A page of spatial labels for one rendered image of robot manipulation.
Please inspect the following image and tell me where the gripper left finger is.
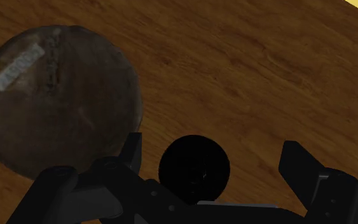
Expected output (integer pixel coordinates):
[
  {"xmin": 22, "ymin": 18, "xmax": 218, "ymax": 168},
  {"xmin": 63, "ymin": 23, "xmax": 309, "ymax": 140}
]
[{"xmin": 6, "ymin": 132, "xmax": 188, "ymax": 224}]

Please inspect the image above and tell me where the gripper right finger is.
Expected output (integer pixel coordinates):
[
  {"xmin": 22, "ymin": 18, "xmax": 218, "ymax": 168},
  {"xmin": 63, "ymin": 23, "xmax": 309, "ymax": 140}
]
[{"xmin": 278, "ymin": 140, "xmax": 358, "ymax": 224}]

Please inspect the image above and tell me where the black round object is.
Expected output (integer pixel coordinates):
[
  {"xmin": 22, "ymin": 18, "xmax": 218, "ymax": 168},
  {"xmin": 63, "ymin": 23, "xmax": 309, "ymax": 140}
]
[{"xmin": 158, "ymin": 134, "xmax": 231, "ymax": 206}]

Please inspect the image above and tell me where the brown round ball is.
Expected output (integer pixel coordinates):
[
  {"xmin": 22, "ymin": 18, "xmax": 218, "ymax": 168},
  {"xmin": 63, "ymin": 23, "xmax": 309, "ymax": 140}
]
[{"xmin": 0, "ymin": 25, "xmax": 144, "ymax": 181}]

